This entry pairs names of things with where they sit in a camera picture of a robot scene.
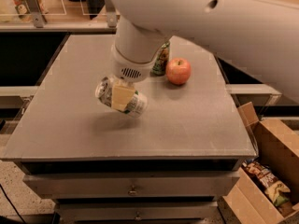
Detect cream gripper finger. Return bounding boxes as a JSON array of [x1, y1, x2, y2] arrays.
[[111, 79, 135, 111]]

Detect green white snack bag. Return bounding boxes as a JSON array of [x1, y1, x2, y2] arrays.
[[265, 181, 291, 207]]

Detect white green 7up can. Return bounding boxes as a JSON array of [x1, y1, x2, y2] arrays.
[[95, 76, 148, 118]]

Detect grey cabinet drawer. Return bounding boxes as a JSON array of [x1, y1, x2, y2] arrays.
[[55, 202, 218, 221], [23, 172, 239, 200]]

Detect left metal bracket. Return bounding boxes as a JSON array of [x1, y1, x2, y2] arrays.
[[25, 0, 47, 28]]

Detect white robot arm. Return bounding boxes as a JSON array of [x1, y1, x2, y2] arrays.
[[111, 0, 299, 102]]

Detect green tea can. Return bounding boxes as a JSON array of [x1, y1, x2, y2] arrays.
[[151, 41, 170, 76]]

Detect cardboard box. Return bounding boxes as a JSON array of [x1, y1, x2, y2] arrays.
[[224, 103, 299, 224]]

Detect grey cabinet lower drawer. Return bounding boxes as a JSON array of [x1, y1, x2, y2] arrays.
[[55, 202, 218, 221]]

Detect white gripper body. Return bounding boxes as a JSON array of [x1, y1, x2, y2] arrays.
[[110, 44, 155, 82]]

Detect black floor cable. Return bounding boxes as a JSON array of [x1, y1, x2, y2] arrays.
[[0, 184, 27, 224]]

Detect grey cabinet upper drawer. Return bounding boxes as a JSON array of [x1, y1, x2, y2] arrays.
[[23, 172, 239, 200]]

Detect metal bracket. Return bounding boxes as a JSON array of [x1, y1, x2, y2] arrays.
[[104, 0, 118, 28], [25, 0, 47, 28]]

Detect red apple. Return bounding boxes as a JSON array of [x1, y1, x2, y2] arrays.
[[165, 58, 192, 85]]

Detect middle metal bracket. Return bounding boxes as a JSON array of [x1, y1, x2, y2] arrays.
[[104, 0, 118, 28]]

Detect brown snack bag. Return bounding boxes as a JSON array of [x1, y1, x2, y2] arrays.
[[243, 161, 278, 189]]

